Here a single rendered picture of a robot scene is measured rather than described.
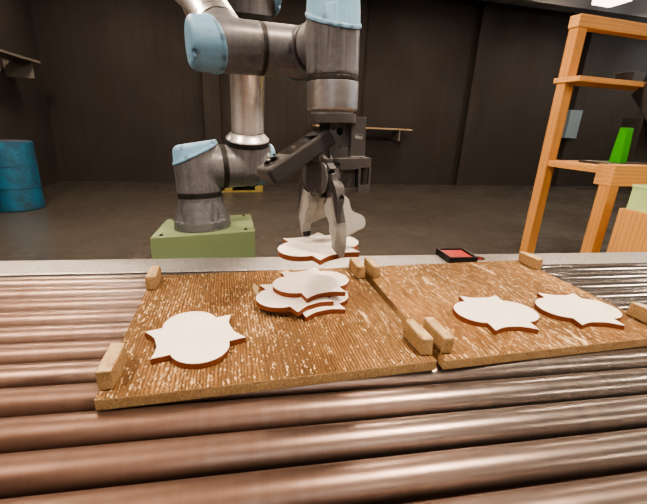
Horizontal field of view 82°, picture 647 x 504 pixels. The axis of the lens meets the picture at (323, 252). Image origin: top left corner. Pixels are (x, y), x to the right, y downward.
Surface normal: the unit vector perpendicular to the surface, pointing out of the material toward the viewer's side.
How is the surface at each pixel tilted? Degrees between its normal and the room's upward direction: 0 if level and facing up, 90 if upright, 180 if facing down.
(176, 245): 90
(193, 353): 0
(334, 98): 89
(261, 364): 0
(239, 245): 90
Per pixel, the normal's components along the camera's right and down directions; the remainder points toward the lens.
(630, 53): 0.22, 0.32
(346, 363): 0.04, -0.95
